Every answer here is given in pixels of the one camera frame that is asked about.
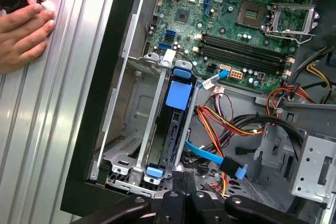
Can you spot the green motherboard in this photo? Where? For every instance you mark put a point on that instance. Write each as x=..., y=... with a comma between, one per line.
x=215, y=22

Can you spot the blue SATA port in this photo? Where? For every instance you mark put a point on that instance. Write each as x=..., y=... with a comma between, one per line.
x=165, y=46
x=170, y=35

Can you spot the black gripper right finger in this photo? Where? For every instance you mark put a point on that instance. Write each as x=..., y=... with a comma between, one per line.
x=204, y=208

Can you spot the black RAM slot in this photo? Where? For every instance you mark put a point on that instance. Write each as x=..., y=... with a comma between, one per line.
x=244, y=57
x=245, y=51
x=246, y=46

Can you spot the person's right hand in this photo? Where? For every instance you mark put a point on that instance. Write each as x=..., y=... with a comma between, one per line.
x=21, y=40

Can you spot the silver metal disk bay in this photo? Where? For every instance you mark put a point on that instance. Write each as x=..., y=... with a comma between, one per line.
x=153, y=119

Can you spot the black chipset chip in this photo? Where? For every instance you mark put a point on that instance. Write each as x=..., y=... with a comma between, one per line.
x=182, y=16

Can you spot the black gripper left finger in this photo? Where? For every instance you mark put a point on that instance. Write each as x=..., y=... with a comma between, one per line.
x=168, y=208

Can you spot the grey power supply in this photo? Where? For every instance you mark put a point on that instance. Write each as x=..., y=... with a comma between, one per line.
x=326, y=3

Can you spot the metal socket cover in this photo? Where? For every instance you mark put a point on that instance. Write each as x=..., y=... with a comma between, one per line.
x=291, y=32

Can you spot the CPU socket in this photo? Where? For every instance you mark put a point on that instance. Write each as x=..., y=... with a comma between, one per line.
x=250, y=12

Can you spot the hard disk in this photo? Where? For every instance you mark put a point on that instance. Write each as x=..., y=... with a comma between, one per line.
x=178, y=94

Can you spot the silver optical drive cage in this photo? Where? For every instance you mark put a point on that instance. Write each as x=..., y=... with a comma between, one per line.
x=312, y=161

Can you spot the black PC case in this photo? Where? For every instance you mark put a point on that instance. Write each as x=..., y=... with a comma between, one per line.
x=105, y=56

